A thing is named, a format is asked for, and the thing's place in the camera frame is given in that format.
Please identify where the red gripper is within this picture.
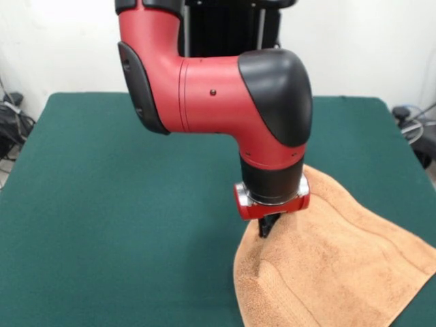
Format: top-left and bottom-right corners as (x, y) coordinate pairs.
(232, 176), (311, 239)

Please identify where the grey stand base with cables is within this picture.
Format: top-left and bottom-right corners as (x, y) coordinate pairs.
(391, 104), (436, 170)

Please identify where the tan terry towel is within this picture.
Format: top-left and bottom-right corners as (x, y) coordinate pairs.
(232, 165), (436, 327)

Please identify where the black equipment base with cables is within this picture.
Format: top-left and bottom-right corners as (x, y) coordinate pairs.
(0, 91), (37, 161)

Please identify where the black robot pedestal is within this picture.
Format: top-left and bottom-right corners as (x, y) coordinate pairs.
(178, 0), (297, 59)

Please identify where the dark green table cloth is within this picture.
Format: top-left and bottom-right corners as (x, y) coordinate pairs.
(0, 91), (436, 327)

